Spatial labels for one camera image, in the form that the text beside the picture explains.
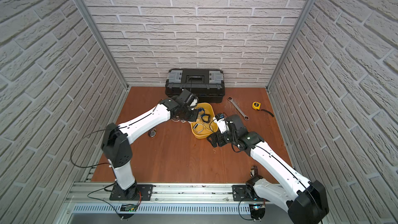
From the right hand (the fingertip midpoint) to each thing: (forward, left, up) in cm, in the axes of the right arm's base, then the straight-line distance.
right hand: (216, 135), depth 78 cm
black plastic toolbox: (+34, +2, +3) cm, 34 cm away
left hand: (+12, +8, +2) cm, 14 cm away
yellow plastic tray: (+14, +5, -13) cm, 20 cm away
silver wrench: (+34, -15, -13) cm, 40 cm away
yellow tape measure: (+27, -33, -13) cm, 44 cm away
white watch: (+12, +10, -13) cm, 20 cm away
